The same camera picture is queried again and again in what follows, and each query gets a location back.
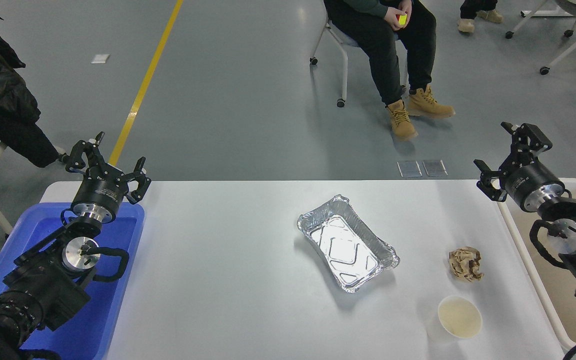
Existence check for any person's right hand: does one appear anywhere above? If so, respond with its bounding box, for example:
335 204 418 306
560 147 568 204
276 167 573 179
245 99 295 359
383 6 404 27

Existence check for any white paper cup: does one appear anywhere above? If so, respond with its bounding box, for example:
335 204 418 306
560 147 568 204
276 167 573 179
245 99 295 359
430 295 483 341

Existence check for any seated person with cube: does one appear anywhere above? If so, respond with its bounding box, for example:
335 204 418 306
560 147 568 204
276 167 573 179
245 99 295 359
322 0 456 142

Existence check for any blue plastic tray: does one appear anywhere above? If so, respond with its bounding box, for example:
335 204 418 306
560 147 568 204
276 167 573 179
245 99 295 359
0 201 146 360

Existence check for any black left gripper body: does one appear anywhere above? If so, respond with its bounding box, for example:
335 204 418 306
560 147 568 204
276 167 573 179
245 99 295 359
71 172 132 216

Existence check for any walking person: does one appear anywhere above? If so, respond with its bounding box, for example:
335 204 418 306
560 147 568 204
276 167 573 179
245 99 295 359
458 0 504 34

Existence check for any clear floor plate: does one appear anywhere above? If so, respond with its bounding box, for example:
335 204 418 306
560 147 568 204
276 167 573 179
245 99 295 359
397 160 423 178
422 159 448 177

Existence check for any silver foil tray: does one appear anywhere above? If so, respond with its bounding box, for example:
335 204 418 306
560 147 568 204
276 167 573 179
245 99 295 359
296 194 401 294

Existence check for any person in dark clothes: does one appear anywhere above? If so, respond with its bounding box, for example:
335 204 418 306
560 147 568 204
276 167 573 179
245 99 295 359
0 0 69 169

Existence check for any large pale bin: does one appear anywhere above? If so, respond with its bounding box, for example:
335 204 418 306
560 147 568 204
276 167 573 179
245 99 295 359
495 177 576 355

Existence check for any white wheeled chair base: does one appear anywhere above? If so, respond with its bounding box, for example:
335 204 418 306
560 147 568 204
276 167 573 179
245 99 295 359
505 0 576 76

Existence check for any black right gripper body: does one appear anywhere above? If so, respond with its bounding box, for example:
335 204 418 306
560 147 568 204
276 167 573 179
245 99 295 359
499 158 562 209

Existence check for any crumpled tan paper ball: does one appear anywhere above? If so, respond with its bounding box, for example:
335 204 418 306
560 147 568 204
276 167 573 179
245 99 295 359
448 247 485 283

